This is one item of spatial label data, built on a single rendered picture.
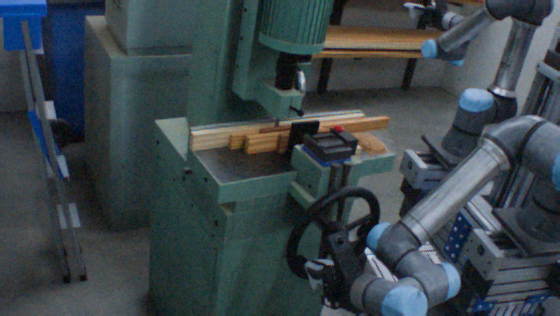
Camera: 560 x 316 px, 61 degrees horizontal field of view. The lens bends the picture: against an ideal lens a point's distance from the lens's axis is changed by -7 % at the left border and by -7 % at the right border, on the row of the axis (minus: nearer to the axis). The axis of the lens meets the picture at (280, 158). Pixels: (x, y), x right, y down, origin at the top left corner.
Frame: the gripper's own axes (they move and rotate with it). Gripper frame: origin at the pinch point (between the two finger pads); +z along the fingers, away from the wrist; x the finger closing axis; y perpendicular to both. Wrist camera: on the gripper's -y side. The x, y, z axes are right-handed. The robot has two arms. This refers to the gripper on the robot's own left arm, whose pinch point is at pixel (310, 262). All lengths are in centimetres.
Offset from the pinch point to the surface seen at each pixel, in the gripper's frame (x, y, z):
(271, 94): 8.3, -40.7, 23.9
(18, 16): -53, -77, 70
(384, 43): 212, -76, 207
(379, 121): 51, -28, 31
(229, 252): -9.6, 0.4, 26.5
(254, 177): -3.7, -20.1, 16.5
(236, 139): -2.0, -29.7, 28.3
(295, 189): 7.1, -15.0, 15.3
